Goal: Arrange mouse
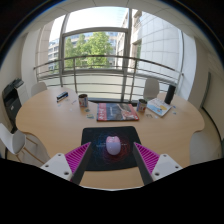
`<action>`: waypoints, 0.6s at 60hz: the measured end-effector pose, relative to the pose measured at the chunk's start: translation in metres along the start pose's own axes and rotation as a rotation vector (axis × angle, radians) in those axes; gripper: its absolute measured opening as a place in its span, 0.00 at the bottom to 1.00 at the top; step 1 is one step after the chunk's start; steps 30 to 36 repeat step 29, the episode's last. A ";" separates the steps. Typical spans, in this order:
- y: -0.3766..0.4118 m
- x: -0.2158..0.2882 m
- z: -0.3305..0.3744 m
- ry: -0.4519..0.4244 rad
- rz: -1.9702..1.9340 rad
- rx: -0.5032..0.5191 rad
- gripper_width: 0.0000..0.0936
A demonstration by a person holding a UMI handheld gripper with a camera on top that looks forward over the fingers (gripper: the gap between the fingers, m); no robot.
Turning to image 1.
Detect pink and lilac computer mouse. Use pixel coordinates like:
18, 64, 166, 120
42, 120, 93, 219
105, 135, 122, 156

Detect red magazine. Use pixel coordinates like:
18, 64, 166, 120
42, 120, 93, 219
96, 102, 140, 122

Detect printed mug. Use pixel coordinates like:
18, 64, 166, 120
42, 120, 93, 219
78, 93, 90, 108

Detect light blue picture book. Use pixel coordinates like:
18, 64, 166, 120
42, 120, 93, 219
146, 97, 173, 118

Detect black mouse pad red print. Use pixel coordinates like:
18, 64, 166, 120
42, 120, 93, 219
80, 125, 142, 172

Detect black printer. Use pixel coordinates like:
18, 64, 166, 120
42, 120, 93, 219
1, 78, 25, 129

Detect metal balcony railing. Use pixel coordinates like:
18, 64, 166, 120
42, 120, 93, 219
33, 55, 185, 103

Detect white chair wooden legs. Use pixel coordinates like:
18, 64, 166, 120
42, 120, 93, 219
0, 123, 49, 164

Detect white mug with heart print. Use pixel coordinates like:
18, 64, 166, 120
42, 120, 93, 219
136, 98, 148, 113

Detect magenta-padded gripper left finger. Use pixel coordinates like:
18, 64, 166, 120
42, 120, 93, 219
40, 142, 93, 186

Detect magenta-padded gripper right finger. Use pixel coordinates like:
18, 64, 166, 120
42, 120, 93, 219
133, 142, 184, 185

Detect black cylinder speaker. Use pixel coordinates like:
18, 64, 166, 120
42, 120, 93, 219
164, 84, 177, 105

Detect dark blue small box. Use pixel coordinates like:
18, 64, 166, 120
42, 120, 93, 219
55, 91, 69, 103

